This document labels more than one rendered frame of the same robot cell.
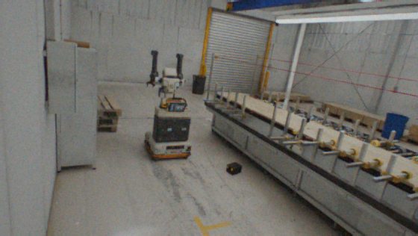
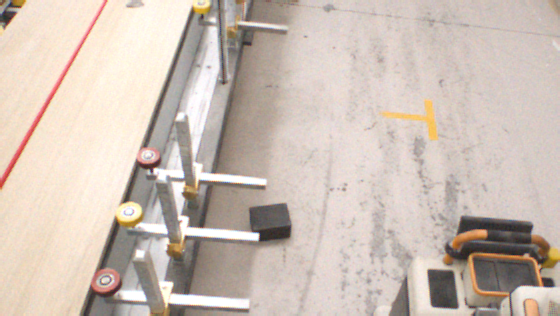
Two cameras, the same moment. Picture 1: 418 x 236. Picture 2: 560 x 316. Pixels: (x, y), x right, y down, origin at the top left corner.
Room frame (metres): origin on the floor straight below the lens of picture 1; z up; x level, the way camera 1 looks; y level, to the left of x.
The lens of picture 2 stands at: (4.90, 0.37, 2.29)
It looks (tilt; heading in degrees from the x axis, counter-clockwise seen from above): 50 degrees down; 201
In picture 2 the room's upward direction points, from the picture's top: 11 degrees clockwise
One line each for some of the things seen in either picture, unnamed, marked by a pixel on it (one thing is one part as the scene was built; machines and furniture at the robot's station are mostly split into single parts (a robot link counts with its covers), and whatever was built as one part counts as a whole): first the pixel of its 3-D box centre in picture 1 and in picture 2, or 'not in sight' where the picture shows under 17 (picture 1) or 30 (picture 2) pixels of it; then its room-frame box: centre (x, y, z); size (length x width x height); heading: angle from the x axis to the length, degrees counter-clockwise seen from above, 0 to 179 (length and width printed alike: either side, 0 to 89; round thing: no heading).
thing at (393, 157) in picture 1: (385, 179); not in sight; (2.04, -1.60, 0.90); 0.04 x 0.04 x 0.48; 28
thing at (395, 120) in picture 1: (394, 126); not in sight; (7.08, -5.27, 0.36); 0.59 x 0.57 x 0.73; 118
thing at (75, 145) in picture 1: (77, 104); not in sight; (3.33, 1.82, 0.78); 0.90 x 0.45 x 1.55; 28
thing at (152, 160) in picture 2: not in sight; (150, 165); (4.05, -0.68, 0.85); 0.08 x 0.08 x 0.11
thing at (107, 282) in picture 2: not in sight; (109, 288); (4.50, -0.45, 0.85); 0.08 x 0.08 x 0.11
